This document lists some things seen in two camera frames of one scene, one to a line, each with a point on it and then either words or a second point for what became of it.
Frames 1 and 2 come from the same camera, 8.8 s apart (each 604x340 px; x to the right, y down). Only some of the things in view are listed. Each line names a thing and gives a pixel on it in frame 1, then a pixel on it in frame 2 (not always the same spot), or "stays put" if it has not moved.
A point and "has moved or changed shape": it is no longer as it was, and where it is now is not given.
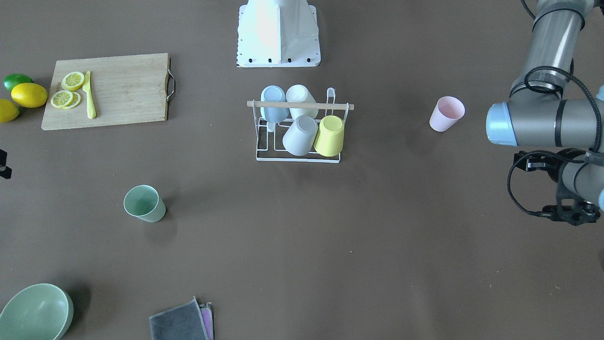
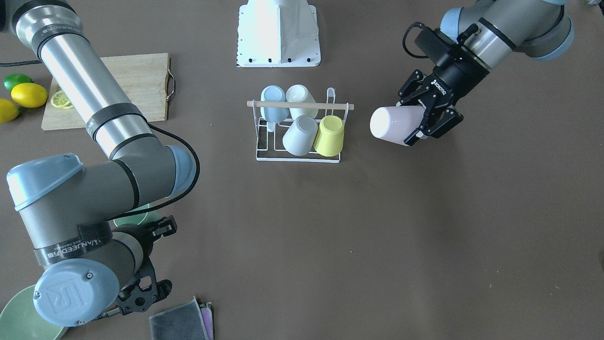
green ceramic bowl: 39,311 stays put
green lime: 12,80 stays put
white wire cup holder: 298,131 stays put
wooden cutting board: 126,89 stays put
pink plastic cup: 448,110 has moved or changed shape
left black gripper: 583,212 to 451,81
